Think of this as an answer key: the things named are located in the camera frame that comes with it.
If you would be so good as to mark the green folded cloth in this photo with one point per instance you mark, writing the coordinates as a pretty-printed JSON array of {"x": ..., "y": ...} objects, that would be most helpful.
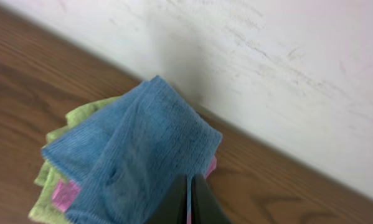
[{"x": 43, "y": 210}]

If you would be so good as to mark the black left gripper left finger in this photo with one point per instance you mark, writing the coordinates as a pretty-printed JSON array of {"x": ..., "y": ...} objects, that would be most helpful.
[{"x": 173, "y": 207}]

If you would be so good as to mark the purple folded cloth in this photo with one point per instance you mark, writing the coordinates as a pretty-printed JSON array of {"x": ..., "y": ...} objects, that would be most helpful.
[{"x": 65, "y": 193}]

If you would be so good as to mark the blue microfibre cloth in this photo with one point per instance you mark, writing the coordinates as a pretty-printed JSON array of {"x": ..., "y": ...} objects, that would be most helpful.
[{"x": 125, "y": 156}]

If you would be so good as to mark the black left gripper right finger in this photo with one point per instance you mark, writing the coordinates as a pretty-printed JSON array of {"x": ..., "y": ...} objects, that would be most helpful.
[{"x": 205, "y": 207}]

